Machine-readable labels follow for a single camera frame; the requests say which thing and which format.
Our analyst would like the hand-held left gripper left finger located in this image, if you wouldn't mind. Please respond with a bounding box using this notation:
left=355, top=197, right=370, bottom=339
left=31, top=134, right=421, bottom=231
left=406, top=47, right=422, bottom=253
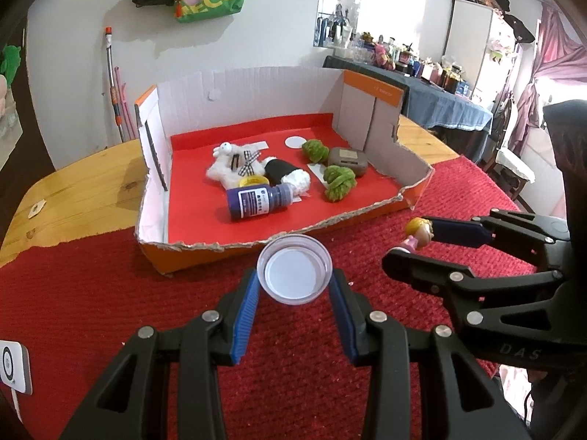
left=59, top=268, right=260, bottom=440

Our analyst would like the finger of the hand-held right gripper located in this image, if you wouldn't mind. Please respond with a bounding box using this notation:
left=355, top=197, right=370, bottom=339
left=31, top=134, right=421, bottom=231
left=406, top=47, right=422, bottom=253
left=382, top=247, right=565, bottom=316
left=429, top=208, right=572, bottom=265

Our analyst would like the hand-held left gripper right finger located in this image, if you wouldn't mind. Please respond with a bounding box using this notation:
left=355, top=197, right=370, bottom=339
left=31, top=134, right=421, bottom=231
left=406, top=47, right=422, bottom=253
left=328, top=269, right=533, bottom=440

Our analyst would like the small blonde doll figure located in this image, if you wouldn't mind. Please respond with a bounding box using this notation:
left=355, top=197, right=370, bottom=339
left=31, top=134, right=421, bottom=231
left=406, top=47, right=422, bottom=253
left=397, top=217, right=435, bottom=254

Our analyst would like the green plush ball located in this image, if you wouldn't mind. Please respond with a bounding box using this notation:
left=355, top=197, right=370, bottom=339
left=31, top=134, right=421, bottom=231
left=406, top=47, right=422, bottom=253
left=322, top=165, right=357, bottom=204
left=301, top=139, right=332, bottom=164

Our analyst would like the purple paint bottle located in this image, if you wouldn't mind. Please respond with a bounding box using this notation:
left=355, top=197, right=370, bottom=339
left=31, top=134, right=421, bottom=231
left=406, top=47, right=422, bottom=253
left=227, top=182, right=296, bottom=223

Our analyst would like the grey plastic case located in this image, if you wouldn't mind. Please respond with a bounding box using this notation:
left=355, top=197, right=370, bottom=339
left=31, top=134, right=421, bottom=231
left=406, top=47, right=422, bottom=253
left=328, top=147, right=369, bottom=178

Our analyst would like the black white plush roll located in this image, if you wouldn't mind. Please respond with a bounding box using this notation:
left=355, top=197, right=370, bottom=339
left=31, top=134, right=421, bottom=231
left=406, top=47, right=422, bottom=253
left=263, top=157, right=313, bottom=198

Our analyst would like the white plush toy striped bow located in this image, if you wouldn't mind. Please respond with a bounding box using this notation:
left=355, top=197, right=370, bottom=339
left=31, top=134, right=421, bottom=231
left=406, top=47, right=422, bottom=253
left=205, top=142, right=264, bottom=190

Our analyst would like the orange cardboard box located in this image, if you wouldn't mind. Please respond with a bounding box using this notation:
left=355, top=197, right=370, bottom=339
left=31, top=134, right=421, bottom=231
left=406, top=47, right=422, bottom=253
left=134, top=66, right=435, bottom=276

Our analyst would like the pink floral cloth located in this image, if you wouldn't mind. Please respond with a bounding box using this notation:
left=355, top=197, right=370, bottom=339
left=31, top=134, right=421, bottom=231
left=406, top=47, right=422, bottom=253
left=497, top=364, right=535, bottom=418

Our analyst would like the chair with white cushion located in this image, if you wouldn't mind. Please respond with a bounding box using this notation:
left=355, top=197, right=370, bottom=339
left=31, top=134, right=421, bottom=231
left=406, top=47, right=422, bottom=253
left=493, top=147, right=537, bottom=198

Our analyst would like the side table blue cloth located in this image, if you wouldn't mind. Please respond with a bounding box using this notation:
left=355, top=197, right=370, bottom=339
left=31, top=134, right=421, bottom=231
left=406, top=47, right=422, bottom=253
left=323, top=55, right=493, bottom=166

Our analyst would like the red knitted mat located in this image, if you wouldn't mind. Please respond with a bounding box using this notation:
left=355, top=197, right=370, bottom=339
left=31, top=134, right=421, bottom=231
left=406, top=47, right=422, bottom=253
left=0, top=156, right=546, bottom=440

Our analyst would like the row of bottles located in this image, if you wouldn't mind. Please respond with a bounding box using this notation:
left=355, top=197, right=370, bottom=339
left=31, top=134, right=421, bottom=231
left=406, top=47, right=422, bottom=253
left=349, top=32, right=473, bottom=99

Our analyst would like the white refrigerator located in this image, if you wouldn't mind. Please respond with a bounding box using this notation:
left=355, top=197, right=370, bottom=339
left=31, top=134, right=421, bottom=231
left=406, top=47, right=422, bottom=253
left=442, top=0, right=517, bottom=115

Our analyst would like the pink curtain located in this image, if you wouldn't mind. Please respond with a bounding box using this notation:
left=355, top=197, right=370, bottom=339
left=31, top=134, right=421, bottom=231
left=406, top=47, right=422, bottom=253
left=502, top=2, right=587, bottom=147

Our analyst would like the white square device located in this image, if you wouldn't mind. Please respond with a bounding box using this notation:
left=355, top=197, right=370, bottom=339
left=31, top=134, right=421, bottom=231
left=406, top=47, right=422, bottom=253
left=0, top=340, right=34, bottom=395

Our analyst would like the pink stick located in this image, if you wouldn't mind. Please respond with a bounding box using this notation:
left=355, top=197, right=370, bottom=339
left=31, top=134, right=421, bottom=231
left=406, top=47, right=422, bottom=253
left=114, top=66, right=134, bottom=140

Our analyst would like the dark brown door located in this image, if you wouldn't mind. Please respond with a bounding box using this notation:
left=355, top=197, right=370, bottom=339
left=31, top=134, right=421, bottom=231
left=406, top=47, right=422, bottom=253
left=0, top=9, right=60, bottom=257

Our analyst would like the brown paper bag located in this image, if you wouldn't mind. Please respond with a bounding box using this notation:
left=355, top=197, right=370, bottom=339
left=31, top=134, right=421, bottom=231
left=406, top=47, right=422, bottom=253
left=0, top=87, right=23, bottom=175

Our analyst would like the green plush toy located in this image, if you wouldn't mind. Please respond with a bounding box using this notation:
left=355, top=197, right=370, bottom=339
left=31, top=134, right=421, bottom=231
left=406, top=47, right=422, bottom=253
left=0, top=45, right=21, bottom=88

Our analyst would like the white cable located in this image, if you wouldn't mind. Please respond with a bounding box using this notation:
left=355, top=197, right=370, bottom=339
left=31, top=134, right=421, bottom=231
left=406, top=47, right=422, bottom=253
left=7, top=389, right=23, bottom=422

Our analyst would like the wall mirror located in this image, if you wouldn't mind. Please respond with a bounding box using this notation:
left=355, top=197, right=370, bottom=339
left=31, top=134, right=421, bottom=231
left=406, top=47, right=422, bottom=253
left=314, top=0, right=365, bottom=49

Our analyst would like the metal mop handle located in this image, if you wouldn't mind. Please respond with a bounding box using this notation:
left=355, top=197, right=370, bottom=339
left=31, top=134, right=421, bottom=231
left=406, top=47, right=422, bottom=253
left=103, top=26, right=127, bottom=143

